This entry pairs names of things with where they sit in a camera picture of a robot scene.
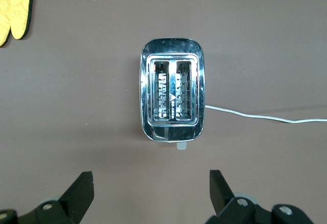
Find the yellow quilted oven mitt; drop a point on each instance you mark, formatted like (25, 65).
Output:
(15, 6)

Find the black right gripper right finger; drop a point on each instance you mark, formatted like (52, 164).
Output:
(222, 196)

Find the brown table cover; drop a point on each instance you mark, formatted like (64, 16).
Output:
(76, 106)

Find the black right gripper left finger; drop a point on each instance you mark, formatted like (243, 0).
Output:
(74, 198)

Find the chrome and beige toaster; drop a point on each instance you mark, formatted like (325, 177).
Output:
(172, 47)

